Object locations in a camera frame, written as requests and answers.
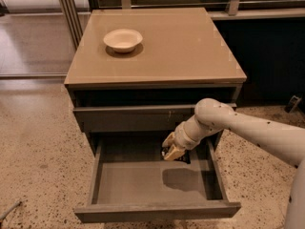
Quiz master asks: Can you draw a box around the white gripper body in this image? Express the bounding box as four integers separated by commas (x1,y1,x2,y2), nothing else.
173,121,199,150

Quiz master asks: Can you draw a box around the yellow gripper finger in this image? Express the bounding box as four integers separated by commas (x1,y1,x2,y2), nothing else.
162,132,174,148
163,145,186,161

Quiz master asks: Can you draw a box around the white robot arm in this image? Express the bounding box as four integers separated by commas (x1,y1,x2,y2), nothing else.
162,98,305,229

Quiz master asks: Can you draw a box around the grey top drawer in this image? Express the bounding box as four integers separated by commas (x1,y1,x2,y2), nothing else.
73,105,194,133

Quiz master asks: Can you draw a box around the open middle drawer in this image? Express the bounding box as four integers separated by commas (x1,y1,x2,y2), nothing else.
74,136,241,223

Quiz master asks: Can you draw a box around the grey drawer cabinet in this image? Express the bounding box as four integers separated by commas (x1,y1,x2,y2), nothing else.
65,8,246,149

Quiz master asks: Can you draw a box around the white ceramic bowl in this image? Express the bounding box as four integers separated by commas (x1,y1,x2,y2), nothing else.
103,29,143,53

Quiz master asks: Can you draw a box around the small dark floor bracket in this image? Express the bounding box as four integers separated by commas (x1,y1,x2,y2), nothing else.
285,95,302,113

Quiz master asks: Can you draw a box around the grey floor cable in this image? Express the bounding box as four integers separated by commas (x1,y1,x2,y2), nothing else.
0,200,23,222

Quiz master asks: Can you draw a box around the metal window frame post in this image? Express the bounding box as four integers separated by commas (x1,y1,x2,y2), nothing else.
59,0,83,50

